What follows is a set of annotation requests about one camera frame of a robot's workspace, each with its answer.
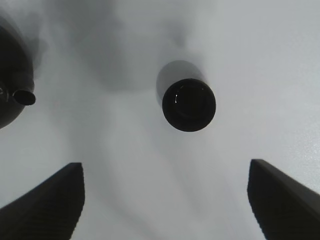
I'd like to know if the black round teapot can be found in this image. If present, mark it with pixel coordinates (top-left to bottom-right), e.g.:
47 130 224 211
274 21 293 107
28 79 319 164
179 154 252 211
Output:
0 17 36 128

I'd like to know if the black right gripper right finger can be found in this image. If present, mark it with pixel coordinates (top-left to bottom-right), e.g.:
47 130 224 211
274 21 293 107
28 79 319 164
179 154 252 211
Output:
247 159 320 240

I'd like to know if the small black teacup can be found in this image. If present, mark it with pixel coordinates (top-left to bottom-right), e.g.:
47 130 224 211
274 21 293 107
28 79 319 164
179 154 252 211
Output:
162 78 217 132

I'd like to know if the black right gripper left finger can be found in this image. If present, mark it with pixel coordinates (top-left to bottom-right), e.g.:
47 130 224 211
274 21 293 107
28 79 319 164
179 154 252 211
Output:
0 162 85 240

